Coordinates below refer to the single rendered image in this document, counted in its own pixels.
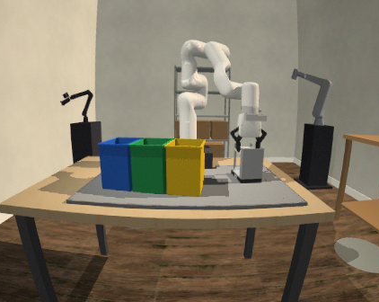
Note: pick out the green bin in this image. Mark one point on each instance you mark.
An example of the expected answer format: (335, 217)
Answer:
(148, 165)

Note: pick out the blue bin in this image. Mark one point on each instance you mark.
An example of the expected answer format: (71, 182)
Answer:
(115, 161)

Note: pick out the yellow open-top bin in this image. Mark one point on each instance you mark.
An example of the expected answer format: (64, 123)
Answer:
(185, 166)

